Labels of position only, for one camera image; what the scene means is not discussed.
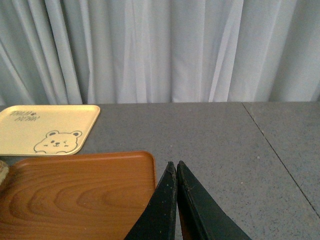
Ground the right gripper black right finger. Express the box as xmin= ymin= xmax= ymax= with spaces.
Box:
xmin=177 ymin=161 xmax=250 ymax=240

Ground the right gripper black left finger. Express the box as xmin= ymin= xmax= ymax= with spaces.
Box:
xmin=125 ymin=161 xmax=178 ymax=240

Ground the brown wooden tray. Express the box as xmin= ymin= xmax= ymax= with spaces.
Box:
xmin=0 ymin=151 xmax=161 ymax=240

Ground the yellow bear tray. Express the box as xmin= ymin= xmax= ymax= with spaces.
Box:
xmin=0 ymin=105 xmax=101 ymax=157

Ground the bottom bread slice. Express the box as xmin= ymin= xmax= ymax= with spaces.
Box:
xmin=0 ymin=160 xmax=10 ymax=185

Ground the grey curtain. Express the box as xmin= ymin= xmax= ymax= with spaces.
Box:
xmin=0 ymin=0 xmax=320 ymax=105

